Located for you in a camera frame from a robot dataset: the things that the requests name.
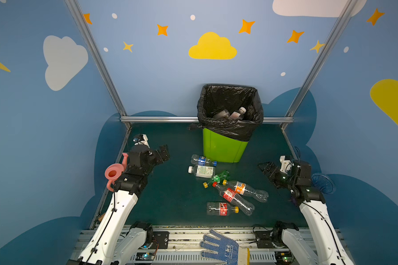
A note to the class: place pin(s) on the green bin black liner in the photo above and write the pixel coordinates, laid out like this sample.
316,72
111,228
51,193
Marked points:
225,140

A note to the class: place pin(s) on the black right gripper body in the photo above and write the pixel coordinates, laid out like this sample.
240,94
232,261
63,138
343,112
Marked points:
273,171

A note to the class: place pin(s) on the aluminium corner post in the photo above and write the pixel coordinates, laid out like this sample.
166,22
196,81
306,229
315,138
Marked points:
334,35

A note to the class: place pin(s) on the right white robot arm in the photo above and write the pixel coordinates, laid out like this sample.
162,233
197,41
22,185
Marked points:
329,249

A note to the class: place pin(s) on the cream label bottle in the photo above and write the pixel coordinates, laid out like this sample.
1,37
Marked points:
224,114

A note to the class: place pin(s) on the pink label bottle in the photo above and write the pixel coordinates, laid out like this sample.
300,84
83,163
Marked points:
238,115

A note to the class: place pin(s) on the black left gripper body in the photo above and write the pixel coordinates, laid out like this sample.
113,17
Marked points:
159,155

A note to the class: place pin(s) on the clear blue plastic cup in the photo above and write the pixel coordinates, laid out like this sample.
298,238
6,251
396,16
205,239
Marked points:
323,183

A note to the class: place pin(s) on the green sprite bottle centre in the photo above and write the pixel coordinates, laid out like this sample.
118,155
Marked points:
219,178

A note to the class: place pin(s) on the white label tea bottle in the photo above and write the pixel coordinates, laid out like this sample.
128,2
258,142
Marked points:
202,171

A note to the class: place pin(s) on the orange label long bottle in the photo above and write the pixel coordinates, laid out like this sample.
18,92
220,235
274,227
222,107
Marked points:
247,190

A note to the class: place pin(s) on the clear bottle blue cap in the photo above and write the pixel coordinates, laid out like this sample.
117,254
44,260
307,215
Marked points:
202,161

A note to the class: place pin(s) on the pink plastic watering can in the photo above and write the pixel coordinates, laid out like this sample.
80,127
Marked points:
114,171

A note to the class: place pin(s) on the left aluminium post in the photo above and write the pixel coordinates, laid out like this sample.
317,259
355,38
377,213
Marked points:
83,27

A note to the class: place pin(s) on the small bottle yellow cap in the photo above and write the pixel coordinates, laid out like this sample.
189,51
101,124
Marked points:
221,209

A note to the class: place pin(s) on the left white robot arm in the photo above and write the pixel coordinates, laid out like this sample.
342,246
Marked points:
126,182

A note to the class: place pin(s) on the long bottle red label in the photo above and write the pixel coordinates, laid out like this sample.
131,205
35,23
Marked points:
235,199

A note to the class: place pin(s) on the blue dotted work glove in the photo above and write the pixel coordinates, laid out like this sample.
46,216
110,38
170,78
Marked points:
223,249

